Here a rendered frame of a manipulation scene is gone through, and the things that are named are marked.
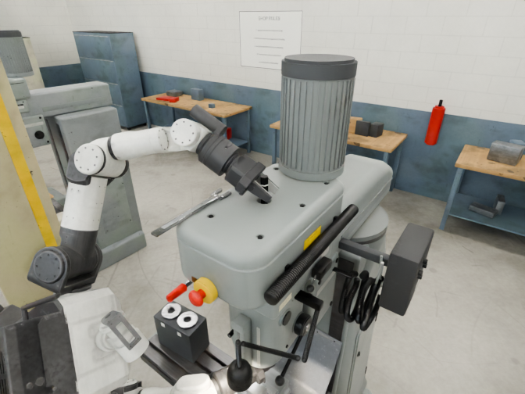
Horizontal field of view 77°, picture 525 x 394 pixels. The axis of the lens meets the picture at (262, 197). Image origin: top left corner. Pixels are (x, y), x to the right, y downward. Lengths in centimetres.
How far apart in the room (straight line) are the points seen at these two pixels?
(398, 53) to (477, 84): 103
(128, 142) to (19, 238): 168
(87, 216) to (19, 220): 150
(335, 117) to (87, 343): 84
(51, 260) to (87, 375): 29
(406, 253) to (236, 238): 51
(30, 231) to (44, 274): 154
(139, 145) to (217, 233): 32
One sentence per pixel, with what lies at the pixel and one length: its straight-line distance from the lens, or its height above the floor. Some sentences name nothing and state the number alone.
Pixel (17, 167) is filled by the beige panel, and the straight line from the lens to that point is 235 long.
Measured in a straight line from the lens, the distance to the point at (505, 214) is 487.
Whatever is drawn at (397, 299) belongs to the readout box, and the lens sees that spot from 109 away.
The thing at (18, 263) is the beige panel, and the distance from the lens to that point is 256.
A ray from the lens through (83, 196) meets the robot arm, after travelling 96.
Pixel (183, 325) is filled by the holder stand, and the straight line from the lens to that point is 160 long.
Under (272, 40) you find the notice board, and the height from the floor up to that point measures 196.
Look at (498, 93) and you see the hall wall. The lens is 487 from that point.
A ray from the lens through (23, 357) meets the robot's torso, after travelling 93.
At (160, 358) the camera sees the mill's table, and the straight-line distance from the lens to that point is 177.
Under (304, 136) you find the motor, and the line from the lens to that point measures 91.
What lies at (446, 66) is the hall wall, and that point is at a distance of 488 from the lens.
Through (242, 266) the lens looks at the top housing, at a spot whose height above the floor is 187.
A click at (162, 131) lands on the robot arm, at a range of 91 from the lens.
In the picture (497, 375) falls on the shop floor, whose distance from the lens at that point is 323.
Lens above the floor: 231
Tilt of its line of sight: 29 degrees down
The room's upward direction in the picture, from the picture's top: straight up
